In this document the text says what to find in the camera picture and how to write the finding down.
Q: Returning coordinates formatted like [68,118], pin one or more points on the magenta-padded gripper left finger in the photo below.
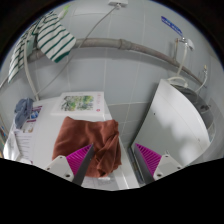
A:
[58,165]

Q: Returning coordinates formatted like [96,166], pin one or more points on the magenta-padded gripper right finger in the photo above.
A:
[166,165]

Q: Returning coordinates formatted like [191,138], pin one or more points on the brown towel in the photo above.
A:
[83,133]

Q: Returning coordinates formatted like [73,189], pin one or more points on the white text sheet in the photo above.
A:
[23,143]

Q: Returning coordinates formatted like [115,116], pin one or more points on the white washing machine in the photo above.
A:
[173,123]

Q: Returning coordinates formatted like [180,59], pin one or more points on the purple printed leaflet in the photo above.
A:
[33,118]

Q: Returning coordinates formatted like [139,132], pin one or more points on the crumpled blue-grey cloth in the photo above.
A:
[23,111]

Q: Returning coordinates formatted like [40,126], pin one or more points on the small landscape print sheet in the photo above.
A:
[78,102]

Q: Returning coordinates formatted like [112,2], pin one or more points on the thin white pipe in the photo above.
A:
[28,73]

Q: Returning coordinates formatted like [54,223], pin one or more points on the green-striped white garment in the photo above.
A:
[53,36]

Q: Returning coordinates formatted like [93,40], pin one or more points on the metal wall faucet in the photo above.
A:
[185,41]

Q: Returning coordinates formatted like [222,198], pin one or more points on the grey wall pipe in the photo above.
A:
[110,42]

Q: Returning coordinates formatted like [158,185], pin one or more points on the blue wall sticker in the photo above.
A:
[171,25]

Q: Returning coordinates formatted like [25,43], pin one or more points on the white wall socket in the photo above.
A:
[117,2]

